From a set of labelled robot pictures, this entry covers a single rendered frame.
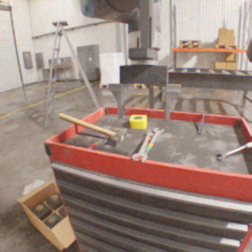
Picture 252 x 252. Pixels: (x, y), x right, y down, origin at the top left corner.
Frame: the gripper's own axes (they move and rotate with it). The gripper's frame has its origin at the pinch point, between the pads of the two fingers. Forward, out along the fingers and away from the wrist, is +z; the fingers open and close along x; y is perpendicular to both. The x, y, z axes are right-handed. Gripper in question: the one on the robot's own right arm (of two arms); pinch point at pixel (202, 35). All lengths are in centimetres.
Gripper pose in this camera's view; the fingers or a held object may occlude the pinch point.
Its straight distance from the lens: 23.5
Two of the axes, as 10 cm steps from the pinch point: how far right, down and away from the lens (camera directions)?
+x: 9.5, 1.8, -2.6
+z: 0.7, 6.8, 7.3
